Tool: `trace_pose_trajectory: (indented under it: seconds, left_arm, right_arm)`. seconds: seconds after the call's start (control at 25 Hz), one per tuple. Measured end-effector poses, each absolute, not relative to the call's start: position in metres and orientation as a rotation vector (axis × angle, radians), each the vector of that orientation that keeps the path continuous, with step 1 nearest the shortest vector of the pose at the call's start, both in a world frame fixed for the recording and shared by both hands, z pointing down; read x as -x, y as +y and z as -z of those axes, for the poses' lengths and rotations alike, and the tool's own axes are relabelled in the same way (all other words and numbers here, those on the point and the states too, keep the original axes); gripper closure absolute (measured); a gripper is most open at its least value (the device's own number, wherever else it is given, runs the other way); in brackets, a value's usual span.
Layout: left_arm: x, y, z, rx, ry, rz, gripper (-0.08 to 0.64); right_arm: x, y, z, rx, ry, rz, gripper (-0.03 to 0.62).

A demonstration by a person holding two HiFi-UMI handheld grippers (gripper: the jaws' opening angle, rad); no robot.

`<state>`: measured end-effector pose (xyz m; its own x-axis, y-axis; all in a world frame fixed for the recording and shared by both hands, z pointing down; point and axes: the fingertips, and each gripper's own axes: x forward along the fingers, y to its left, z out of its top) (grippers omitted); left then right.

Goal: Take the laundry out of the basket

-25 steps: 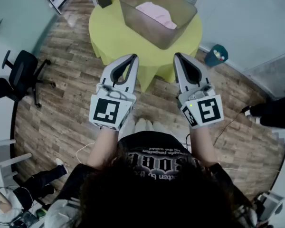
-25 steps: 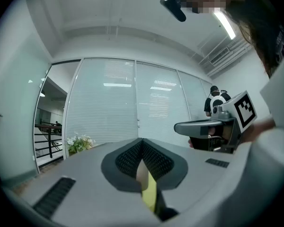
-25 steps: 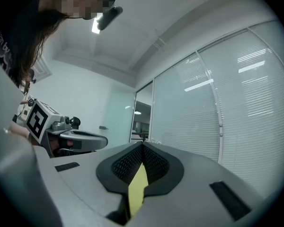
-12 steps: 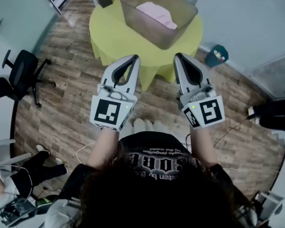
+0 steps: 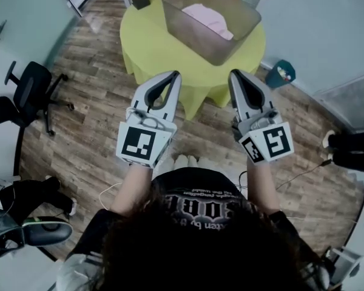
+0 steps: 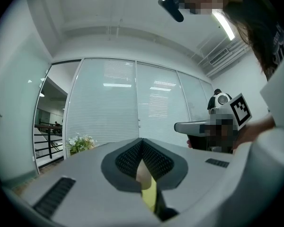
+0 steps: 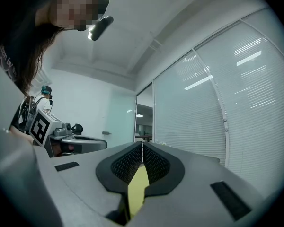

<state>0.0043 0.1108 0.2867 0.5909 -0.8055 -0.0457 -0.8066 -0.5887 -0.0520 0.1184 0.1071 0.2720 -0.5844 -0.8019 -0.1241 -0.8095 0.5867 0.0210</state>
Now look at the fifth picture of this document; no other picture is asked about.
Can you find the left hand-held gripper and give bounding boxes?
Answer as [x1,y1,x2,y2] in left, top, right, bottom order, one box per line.
[116,70,183,170]

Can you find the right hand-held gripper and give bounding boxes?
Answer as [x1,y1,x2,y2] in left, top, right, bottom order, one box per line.
[227,69,295,166]

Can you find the transparent plastic bin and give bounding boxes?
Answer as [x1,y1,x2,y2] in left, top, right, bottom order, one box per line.
[161,0,263,67]

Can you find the pink clothes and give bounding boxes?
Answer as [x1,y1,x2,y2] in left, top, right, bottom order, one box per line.
[181,3,234,41]

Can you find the person's left forearm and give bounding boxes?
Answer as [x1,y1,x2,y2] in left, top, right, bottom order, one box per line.
[110,161,155,217]

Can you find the person's right forearm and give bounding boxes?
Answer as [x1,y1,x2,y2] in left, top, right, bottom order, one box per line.
[244,158,282,215]

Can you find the teal waste bin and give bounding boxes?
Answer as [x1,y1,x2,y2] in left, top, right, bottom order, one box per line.
[265,59,297,89]

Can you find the round table with yellow-green tablecloth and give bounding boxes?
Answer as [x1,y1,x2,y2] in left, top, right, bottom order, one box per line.
[120,0,267,121]

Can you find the person's black printed t-shirt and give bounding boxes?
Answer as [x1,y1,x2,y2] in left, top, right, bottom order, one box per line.
[63,167,331,291]

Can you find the black office chair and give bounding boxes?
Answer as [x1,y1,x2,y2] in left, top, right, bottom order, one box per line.
[4,61,75,138]
[0,95,22,130]

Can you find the frosted glass door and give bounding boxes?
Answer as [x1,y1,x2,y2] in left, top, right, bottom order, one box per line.
[0,0,81,69]

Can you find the white floor cable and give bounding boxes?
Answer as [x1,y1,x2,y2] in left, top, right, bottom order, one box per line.
[98,182,123,209]

